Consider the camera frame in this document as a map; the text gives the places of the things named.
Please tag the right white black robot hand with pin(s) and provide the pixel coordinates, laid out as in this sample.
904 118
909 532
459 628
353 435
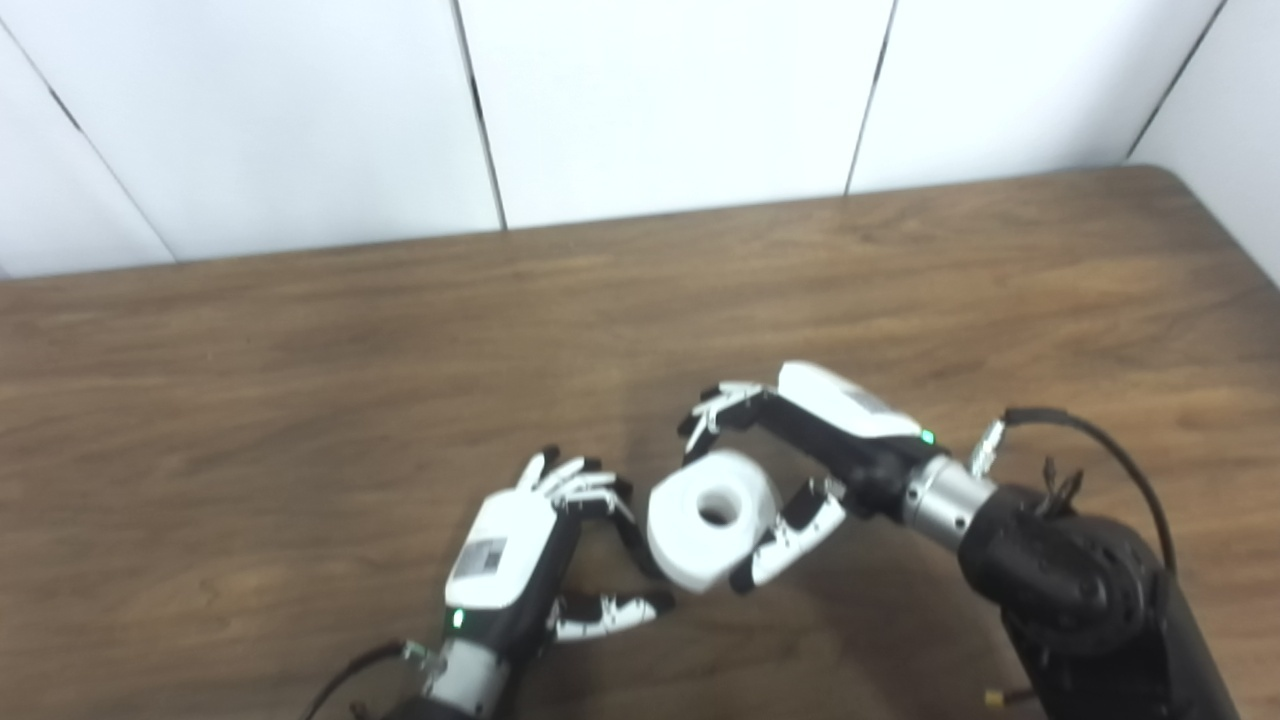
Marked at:
850 420

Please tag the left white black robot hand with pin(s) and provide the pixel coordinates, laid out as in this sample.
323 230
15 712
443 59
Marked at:
500 555

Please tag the round white piece with holes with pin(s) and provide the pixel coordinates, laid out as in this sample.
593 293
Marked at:
680 530

